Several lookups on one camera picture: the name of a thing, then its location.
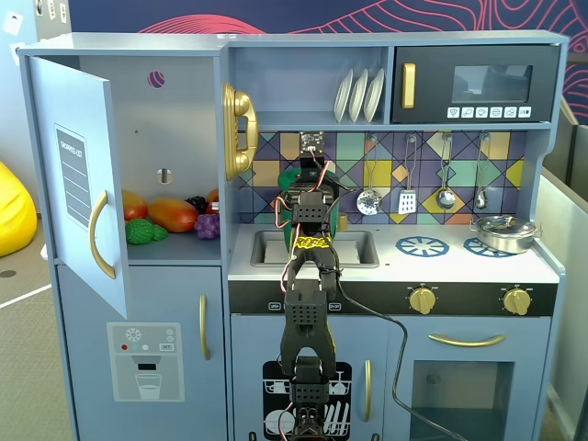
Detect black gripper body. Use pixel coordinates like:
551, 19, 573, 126
297, 153, 334, 194

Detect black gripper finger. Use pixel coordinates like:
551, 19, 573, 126
328, 173, 357, 192

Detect green recipient pot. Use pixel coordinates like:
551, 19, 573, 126
277, 165, 349, 252

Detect steel pot with lid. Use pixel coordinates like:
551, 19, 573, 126
469, 214, 543, 255

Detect steel toy skimmer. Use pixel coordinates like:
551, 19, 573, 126
356, 132, 384, 217

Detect steel toy spatula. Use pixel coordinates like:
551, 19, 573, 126
397, 132, 420, 216

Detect white toy plate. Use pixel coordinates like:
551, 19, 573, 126
333, 68, 355, 124
362, 67, 386, 123
347, 68, 370, 124

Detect grey toy sink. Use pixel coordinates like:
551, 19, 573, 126
250, 229, 381, 269

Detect blue wooden toy kitchen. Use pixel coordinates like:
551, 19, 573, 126
17, 29, 571, 441

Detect gold toy telephone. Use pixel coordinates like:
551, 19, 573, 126
222, 81, 261, 183

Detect steel toy ladle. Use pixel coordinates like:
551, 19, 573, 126
435, 131, 457, 209

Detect purple toy grapes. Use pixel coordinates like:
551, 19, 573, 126
194, 213, 221, 240

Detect black toy microwave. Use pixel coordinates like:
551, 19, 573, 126
390, 44, 562, 125

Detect steel toy spoon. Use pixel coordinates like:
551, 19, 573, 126
472, 131, 491, 211

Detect gold stove knob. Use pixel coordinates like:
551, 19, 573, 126
501, 287, 533, 317
407, 285, 437, 316

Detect large orange toy mango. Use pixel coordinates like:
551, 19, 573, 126
147, 197, 199, 234

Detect small orange toy mango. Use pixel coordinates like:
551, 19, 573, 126
121, 189, 149, 222

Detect green toy broccoli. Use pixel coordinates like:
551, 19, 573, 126
124, 218, 169, 245

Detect grey desk divider panel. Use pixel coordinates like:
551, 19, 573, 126
537, 172, 588, 441

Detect blue shopping list fridge door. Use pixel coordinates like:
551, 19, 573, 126
27, 54, 130, 321

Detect yellow bean bag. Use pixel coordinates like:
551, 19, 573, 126
0, 160, 38, 258

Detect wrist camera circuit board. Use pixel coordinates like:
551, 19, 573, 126
299, 130, 325, 155

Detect gold microwave handle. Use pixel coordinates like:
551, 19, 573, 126
401, 62, 417, 110

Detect black camera cable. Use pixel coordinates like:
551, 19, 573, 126
321, 256, 460, 441

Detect gold freezer door handle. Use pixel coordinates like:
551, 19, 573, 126
198, 293, 211, 362

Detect gold oven handle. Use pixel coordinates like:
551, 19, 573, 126
428, 333, 507, 349

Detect gold dishwasher handle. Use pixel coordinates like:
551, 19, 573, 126
363, 358, 373, 423

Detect gold fridge door handle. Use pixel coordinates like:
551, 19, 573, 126
89, 188, 118, 280

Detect white wall socket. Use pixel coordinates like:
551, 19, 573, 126
2, 11, 24, 36

